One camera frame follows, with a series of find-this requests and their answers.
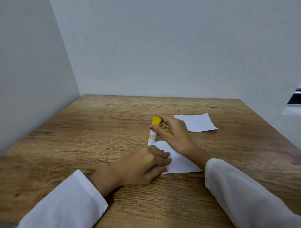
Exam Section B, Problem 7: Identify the person's right hand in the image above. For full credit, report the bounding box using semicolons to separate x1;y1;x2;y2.
150;114;200;157

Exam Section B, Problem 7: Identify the person's left hand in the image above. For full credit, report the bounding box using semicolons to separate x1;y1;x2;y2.
102;145;173;191

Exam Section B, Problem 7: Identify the white yellow glue stick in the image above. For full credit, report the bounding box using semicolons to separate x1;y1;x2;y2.
148;117;162;145

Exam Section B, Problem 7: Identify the white paper sheet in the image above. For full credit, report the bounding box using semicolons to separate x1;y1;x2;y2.
147;141;202;174
174;113;218;132

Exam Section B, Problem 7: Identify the person's left forearm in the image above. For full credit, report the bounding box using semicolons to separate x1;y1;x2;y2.
15;162;125;228

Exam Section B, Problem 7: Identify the person's right forearm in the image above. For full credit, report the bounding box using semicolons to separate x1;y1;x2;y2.
182;144;301;228

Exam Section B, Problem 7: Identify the white black wall fixture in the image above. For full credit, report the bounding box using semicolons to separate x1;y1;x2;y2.
281;82;301;116

